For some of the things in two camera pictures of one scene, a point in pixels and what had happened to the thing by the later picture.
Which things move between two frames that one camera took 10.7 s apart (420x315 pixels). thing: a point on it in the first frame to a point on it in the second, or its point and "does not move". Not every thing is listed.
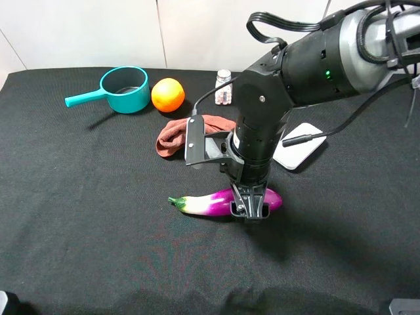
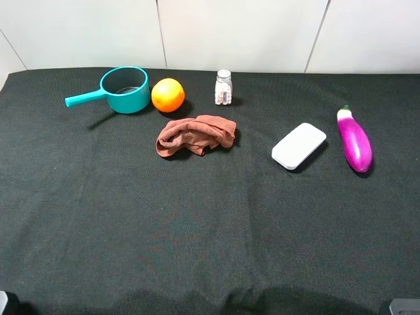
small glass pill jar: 224,95 does not move
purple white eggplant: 218,204 to 357,143
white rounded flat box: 293,157 does not move
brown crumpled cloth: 171,140 does not move
